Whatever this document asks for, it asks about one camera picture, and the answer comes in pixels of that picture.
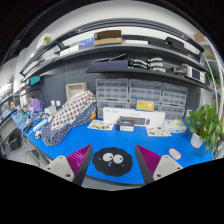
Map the white keyboard box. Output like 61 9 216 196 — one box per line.
103 107 165 127

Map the brown cardboard box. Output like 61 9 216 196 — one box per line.
94 30 123 46

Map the patterned fabric covered machine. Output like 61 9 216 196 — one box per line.
41 90 97 146

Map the colourful picture card right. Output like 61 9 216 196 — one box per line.
147 127 171 137

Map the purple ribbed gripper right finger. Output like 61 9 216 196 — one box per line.
134 144 184 185

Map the beige framed board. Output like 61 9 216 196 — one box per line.
66 82 87 99

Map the colourful picture card left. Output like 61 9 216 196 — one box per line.
88 120 114 131

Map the small black box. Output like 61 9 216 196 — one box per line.
115 119 134 132

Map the dark blue flat box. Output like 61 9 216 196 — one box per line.
91 60 128 69

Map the green potted plant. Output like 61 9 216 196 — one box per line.
185 100 223 152

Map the blue table mat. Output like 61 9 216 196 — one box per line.
28 125 214 184

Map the white packet box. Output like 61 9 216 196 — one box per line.
164 119 186 133

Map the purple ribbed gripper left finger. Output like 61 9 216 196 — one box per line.
44 144 94 187

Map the colourful picture card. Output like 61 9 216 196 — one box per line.
147 127 171 137
88 120 114 131

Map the yellow card box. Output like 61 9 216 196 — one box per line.
136 99 155 111

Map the grey drawer cabinet left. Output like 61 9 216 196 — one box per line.
96 79 128 118

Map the white appliance on shelf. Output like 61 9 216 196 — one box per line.
186 65 205 83

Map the dark metal shelf unit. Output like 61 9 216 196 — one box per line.
20 18 208 83

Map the black cartoon face mouse pad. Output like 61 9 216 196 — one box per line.
92 147 133 177

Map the grey drawer cabinet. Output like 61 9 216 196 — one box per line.
129 79 162 111
160 83 188 119
96 79 128 118

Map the grey drawer cabinet middle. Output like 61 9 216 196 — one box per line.
129 79 162 111

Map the purple bag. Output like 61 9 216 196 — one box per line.
28 98 43 114

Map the grey drawer cabinet right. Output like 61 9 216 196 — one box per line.
160 83 188 119

